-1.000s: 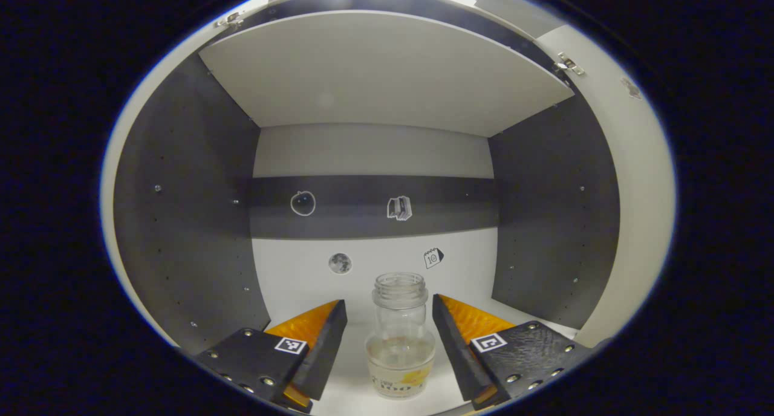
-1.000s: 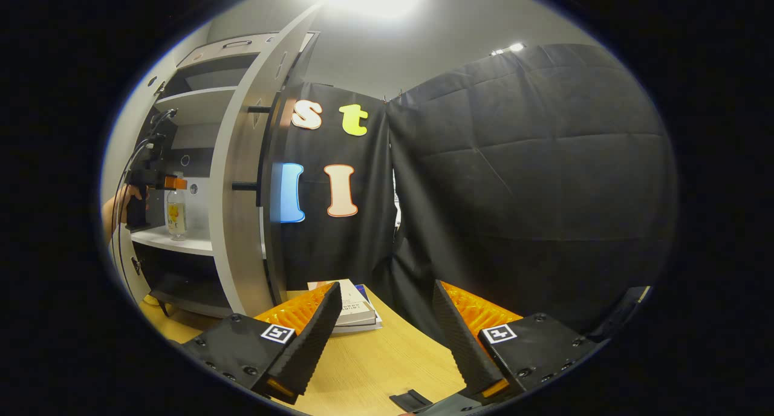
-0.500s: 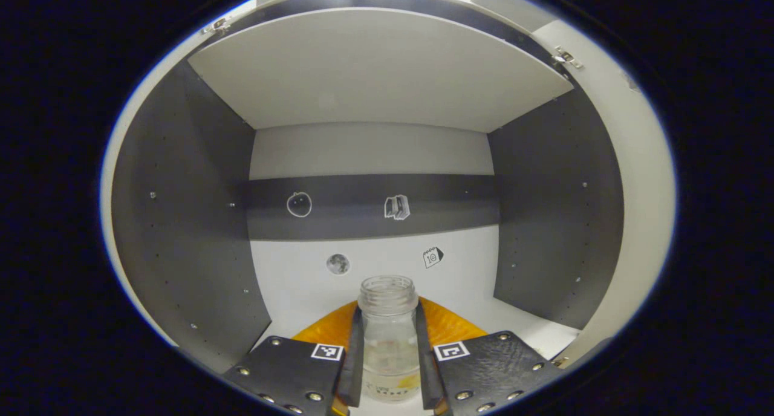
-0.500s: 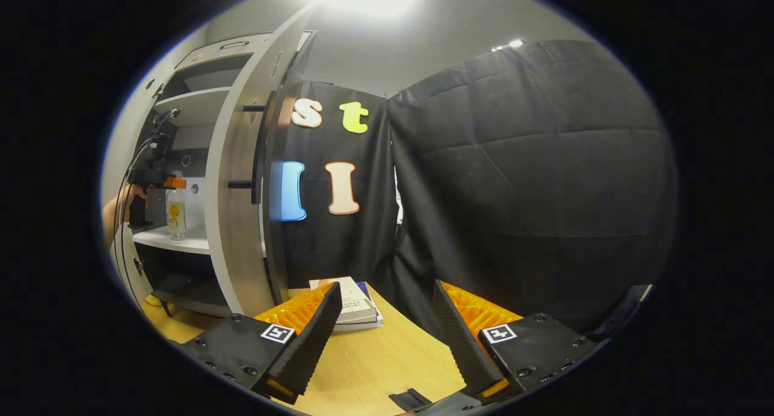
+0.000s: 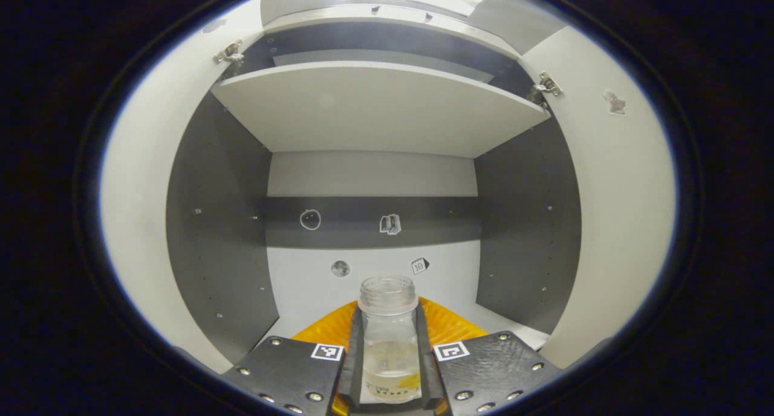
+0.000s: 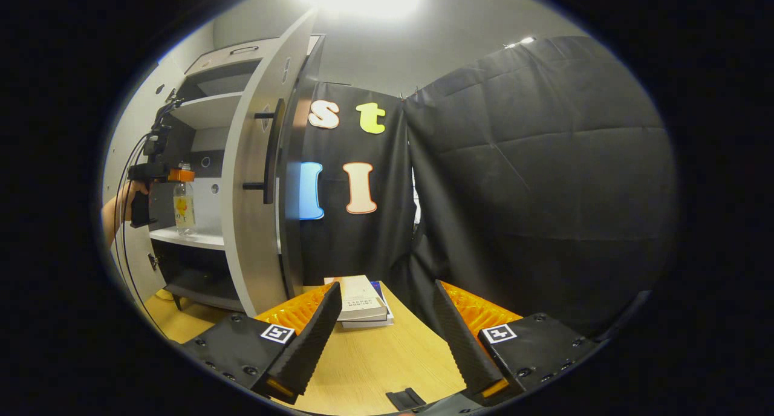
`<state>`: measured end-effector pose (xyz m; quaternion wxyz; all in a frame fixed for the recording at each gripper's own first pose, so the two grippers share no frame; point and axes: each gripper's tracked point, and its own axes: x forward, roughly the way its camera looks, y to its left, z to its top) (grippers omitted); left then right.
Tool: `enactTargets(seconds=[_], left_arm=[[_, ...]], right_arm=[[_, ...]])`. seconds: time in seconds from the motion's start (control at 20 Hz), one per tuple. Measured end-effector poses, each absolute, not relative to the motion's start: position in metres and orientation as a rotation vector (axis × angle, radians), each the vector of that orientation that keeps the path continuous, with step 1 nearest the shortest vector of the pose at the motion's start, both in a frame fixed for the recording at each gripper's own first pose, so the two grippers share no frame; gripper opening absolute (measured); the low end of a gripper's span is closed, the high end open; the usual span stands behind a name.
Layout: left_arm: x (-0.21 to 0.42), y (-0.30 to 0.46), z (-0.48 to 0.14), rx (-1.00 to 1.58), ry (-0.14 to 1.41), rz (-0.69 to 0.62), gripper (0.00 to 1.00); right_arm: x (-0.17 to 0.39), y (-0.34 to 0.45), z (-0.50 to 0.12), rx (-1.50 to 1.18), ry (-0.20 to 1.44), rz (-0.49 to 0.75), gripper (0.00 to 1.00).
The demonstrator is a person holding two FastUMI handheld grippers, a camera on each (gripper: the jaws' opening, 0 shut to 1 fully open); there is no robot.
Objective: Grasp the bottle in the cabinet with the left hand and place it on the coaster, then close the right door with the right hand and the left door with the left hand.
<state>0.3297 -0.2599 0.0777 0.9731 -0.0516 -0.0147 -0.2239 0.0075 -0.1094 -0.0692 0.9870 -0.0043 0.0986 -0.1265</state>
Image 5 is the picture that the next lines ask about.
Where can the white cabinet door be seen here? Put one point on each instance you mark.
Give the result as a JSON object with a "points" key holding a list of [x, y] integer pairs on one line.
{"points": [[623, 222], [139, 210]]}

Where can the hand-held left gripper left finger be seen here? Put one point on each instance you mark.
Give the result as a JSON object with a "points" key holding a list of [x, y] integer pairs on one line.
{"points": [[352, 367]]}

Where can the metal door hinge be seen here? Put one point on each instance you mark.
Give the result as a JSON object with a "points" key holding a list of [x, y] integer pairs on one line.
{"points": [[547, 86], [230, 53]]}

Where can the white and grey cabinet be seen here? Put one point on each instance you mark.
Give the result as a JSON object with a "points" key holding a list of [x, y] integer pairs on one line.
{"points": [[217, 234]]}

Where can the clear glass bottle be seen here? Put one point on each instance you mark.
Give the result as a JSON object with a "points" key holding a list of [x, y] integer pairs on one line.
{"points": [[390, 343]]}

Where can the white cabinet shelf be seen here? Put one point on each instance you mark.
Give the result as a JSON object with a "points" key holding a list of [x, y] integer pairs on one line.
{"points": [[375, 107], [514, 331]]}

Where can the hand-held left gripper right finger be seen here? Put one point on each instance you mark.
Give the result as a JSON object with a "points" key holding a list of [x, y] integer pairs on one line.
{"points": [[426, 367]]}

